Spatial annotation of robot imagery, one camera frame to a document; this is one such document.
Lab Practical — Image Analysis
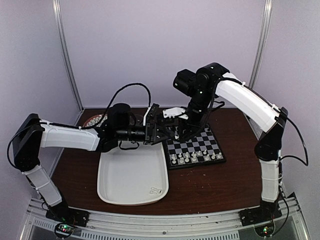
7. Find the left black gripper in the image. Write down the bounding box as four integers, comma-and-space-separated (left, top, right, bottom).
116, 121, 175, 145

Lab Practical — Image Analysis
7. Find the white rectangular tray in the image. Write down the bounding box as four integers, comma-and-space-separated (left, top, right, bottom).
97, 143, 169, 206

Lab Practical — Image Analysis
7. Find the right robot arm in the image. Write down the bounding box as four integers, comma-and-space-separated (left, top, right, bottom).
173, 62, 288, 221

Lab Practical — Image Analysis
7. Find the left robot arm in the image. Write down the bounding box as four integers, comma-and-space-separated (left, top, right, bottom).
8, 103, 169, 222

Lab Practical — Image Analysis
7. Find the white chess piece pair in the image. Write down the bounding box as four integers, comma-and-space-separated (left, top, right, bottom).
149, 187, 162, 195

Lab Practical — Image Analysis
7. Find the clear drinking glass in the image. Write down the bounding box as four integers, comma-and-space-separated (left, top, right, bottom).
134, 114, 144, 126

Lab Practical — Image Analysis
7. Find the black and white chessboard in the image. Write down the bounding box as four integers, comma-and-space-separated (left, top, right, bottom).
162, 123, 227, 170

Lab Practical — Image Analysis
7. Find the patterned ceramic plate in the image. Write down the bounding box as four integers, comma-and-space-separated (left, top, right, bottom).
82, 114, 108, 128

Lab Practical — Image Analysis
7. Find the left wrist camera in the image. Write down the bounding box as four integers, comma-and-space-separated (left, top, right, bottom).
142, 103, 160, 126

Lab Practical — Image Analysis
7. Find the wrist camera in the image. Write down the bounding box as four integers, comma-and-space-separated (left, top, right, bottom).
142, 103, 160, 126
160, 107, 189, 124

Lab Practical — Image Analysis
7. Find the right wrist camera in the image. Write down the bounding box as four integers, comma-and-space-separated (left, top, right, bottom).
160, 107, 189, 124

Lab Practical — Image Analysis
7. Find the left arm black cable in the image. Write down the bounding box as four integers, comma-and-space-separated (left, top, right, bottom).
104, 83, 153, 116

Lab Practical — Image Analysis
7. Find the front aluminium rail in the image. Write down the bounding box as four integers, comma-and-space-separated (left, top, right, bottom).
19, 194, 308, 240

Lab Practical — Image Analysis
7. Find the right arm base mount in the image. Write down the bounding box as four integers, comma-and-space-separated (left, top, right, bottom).
239, 206, 282, 227

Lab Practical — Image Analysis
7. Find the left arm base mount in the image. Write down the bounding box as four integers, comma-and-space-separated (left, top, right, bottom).
45, 207, 90, 227

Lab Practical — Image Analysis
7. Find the right aluminium frame post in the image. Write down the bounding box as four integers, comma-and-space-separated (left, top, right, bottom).
249, 0, 273, 89

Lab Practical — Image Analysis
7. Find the aluminium frame post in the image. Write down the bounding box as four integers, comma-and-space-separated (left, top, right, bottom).
52, 0, 84, 111
249, 0, 273, 89

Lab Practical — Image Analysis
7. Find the left aluminium frame post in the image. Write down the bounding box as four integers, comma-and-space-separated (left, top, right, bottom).
52, 0, 84, 111

